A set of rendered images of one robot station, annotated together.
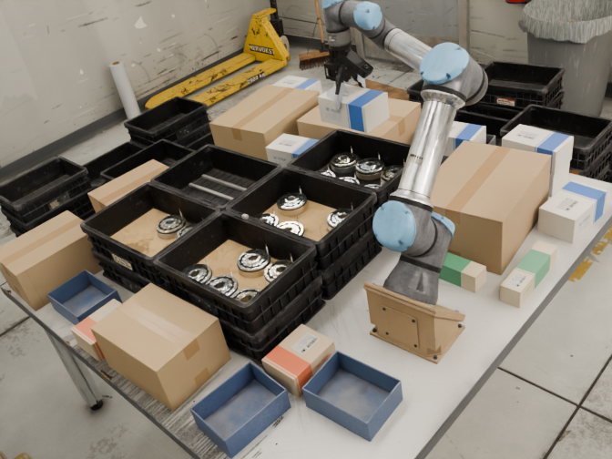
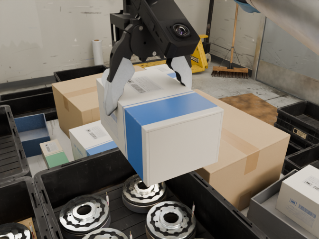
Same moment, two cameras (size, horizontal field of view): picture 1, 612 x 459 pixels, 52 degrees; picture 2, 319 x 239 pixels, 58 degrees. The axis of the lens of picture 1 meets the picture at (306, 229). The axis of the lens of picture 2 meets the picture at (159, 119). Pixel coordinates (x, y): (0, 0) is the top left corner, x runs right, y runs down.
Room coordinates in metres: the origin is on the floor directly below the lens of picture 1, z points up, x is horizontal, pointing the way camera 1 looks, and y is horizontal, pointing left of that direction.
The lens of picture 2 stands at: (1.50, -0.33, 1.32)
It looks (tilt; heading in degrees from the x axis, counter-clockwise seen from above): 29 degrees down; 13
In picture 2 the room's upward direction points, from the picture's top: straight up
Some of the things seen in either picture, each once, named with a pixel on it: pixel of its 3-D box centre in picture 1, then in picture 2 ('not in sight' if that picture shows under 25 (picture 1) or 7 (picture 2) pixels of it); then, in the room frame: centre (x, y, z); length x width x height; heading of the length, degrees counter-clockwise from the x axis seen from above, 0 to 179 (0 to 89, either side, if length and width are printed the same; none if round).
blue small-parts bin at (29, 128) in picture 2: not in sight; (27, 135); (2.31, 0.37, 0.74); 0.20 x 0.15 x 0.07; 37
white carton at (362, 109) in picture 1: (353, 107); (152, 117); (1.90, -0.23, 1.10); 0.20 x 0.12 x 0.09; 41
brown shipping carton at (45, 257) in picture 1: (52, 258); not in sight; (1.84, 0.90, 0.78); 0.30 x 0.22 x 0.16; 129
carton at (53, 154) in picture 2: not in sight; (58, 165); (2.17, 0.16, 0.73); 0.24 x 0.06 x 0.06; 44
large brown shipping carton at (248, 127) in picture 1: (269, 127); (116, 106); (2.50, 0.07, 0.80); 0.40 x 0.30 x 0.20; 139
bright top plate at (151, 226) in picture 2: (370, 165); (171, 219); (1.91, -0.27, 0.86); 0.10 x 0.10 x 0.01
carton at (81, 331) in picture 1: (107, 329); not in sight; (1.46, 0.66, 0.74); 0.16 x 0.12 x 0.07; 132
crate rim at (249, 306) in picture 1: (233, 257); not in sight; (1.45, 0.22, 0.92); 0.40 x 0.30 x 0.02; 43
